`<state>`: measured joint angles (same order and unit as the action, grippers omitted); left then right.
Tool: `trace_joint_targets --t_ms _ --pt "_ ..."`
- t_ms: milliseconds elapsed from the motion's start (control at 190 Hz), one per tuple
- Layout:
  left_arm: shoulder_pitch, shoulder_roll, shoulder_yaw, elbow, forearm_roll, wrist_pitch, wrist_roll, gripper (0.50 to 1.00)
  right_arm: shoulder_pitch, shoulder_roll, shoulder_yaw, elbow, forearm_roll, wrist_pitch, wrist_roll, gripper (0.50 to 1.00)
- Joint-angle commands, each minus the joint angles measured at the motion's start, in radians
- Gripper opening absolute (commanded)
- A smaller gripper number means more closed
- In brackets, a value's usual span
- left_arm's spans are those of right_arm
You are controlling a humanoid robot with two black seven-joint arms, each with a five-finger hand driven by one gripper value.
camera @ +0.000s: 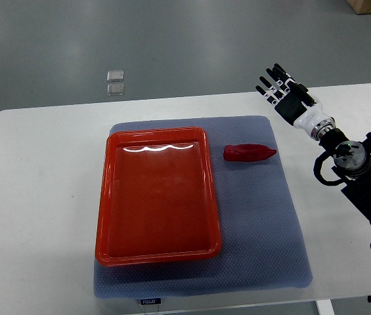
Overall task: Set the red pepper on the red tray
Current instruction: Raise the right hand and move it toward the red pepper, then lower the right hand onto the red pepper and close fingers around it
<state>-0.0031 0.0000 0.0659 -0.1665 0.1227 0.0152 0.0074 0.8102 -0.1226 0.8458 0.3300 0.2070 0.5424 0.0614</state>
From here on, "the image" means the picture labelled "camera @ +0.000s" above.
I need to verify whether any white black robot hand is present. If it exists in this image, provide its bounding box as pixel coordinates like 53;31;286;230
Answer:
255;63;334;139

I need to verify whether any red pepper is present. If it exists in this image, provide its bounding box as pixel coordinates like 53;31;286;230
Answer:
223;144;276;162

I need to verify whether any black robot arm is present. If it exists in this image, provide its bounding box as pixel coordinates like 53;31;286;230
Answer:
256;64;371;225

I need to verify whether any red plastic tray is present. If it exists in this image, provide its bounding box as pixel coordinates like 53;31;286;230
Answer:
95;127;222;267

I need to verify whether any lower floor metal plate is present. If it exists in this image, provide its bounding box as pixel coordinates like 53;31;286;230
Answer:
107;83;125;96

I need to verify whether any floor metal plate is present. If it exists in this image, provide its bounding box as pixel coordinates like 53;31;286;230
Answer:
107;83;125;96
106;70;124;82

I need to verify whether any upper floor metal plate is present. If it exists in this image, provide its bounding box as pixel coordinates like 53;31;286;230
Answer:
106;70;124;82

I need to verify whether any blue-grey textured mat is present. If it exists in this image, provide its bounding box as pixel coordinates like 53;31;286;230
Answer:
94;115;313;299

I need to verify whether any white table leg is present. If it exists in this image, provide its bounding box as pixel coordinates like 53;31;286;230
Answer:
315;299;335;315

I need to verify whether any black label on table edge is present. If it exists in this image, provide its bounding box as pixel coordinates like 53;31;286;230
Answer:
140;298;162;306

